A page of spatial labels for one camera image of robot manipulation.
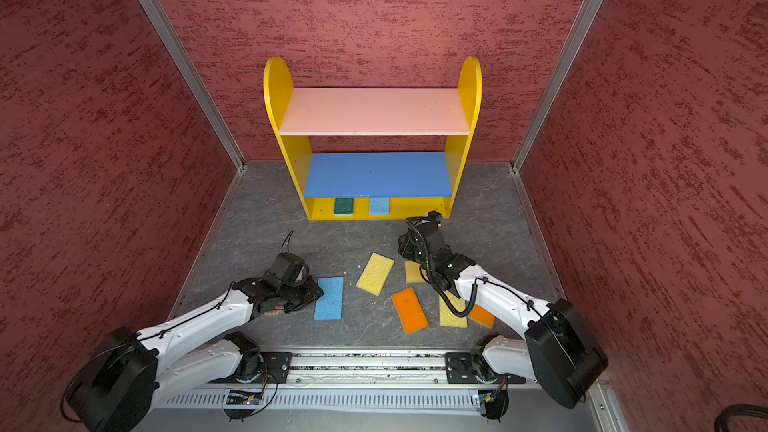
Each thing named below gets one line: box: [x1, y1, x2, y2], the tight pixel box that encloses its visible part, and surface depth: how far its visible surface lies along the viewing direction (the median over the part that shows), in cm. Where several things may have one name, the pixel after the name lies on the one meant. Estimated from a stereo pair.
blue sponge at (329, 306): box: [314, 276, 344, 320], surface depth 86 cm
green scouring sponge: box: [334, 198, 354, 216], surface depth 105 cm
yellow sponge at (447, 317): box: [439, 290, 467, 328], surface depth 83 cm
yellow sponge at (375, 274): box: [355, 252, 395, 297], surface depth 92 cm
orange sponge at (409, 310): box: [391, 287, 429, 335], surface depth 85 cm
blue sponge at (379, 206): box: [370, 197, 390, 215], surface depth 108 cm
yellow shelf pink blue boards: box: [264, 57, 482, 220], surface depth 85 cm
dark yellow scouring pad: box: [405, 260, 425, 284], surface depth 91 cm
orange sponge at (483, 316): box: [469, 304, 496, 328], surface depth 82 cm
